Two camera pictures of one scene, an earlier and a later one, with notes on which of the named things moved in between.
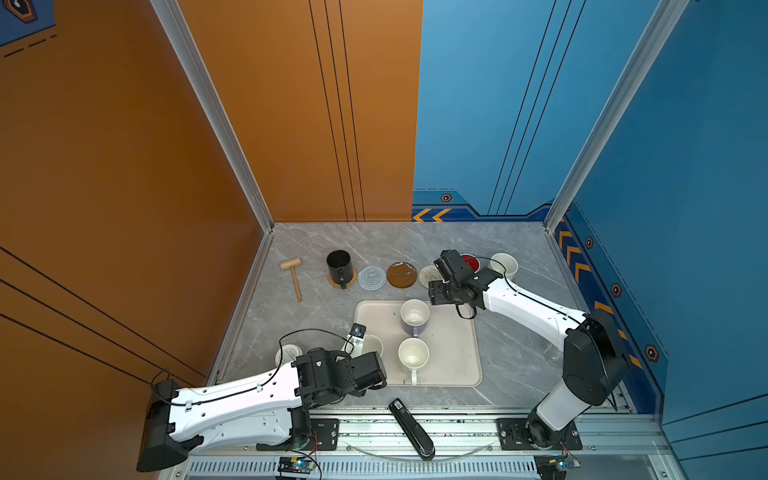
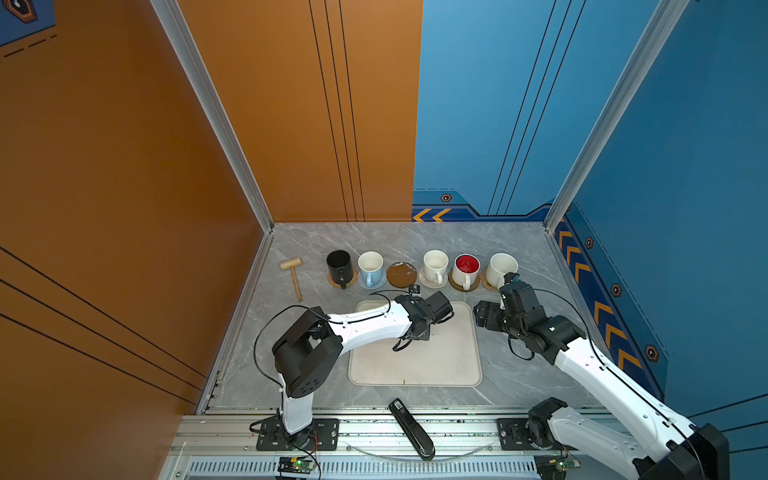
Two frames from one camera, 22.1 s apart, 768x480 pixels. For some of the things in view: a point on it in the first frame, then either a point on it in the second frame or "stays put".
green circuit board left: [295, 464] stays put
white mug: [414, 354] to [435, 263]
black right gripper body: [443, 293] to [495, 318]
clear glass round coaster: [372, 277] stays put
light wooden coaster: [350, 283] stays put
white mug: [505, 264] stays put
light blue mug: [371, 343] to [370, 265]
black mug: [340, 267] stays put
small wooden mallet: [291, 264] stays put
